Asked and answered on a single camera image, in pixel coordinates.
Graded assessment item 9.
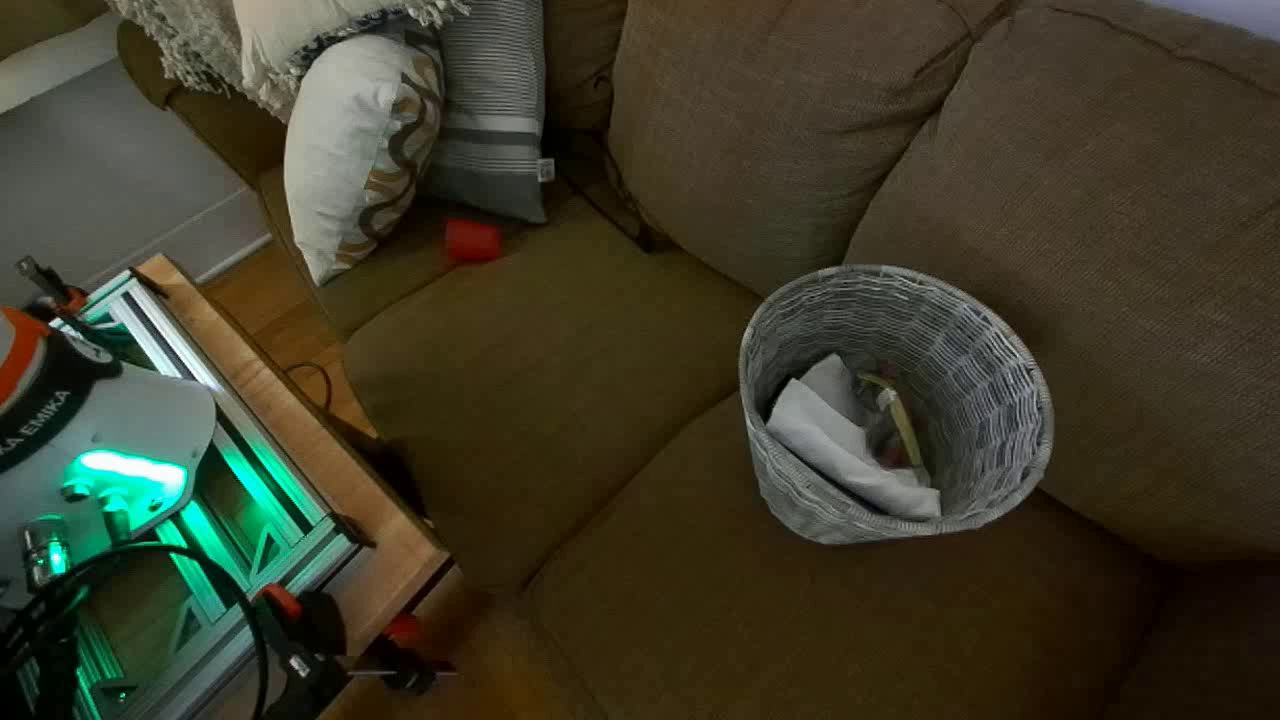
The orange black clamp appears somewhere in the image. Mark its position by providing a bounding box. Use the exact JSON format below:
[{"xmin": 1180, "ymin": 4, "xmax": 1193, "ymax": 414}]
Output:
[{"xmin": 250, "ymin": 585, "xmax": 452, "ymax": 707}]

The fringed cream throw pillow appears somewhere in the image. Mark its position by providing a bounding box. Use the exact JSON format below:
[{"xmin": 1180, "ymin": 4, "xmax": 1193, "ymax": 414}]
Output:
[{"xmin": 107, "ymin": 0, "xmax": 468, "ymax": 120}]

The white cloth in basket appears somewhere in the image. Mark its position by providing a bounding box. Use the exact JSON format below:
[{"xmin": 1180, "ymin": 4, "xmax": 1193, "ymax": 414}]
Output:
[{"xmin": 767, "ymin": 356, "xmax": 938, "ymax": 521}]

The grey striped pillow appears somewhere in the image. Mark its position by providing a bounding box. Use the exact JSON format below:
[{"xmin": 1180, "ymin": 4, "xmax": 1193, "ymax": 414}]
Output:
[{"xmin": 422, "ymin": 0, "xmax": 548, "ymax": 226}]

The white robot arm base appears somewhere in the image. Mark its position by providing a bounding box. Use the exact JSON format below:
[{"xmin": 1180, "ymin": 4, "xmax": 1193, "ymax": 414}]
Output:
[{"xmin": 0, "ymin": 308, "xmax": 217, "ymax": 607}]

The wooden robot mounting table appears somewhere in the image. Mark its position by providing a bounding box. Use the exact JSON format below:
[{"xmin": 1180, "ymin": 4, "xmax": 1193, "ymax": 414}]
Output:
[{"xmin": 132, "ymin": 256, "xmax": 448, "ymax": 654}]

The red plastic cup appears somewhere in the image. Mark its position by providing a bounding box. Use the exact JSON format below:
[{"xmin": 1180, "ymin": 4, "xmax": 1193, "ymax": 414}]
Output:
[{"xmin": 443, "ymin": 219, "xmax": 503, "ymax": 264}]

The grey woven basket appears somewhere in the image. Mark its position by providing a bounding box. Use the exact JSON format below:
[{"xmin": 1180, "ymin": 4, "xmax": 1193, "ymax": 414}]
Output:
[{"xmin": 736, "ymin": 264, "xmax": 1054, "ymax": 543}]

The brown fabric sofa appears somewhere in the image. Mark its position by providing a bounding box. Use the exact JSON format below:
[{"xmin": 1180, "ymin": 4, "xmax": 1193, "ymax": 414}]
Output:
[{"xmin": 112, "ymin": 0, "xmax": 1280, "ymax": 720}]

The white patterned pillow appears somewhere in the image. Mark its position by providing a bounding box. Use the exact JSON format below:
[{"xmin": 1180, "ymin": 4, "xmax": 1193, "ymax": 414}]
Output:
[{"xmin": 284, "ymin": 36, "xmax": 443, "ymax": 285}]

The black cable bundle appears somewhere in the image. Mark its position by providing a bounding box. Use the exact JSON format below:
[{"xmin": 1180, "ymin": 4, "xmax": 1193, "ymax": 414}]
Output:
[{"xmin": 0, "ymin": 535, "xmax": 275, "ymax": 720}]

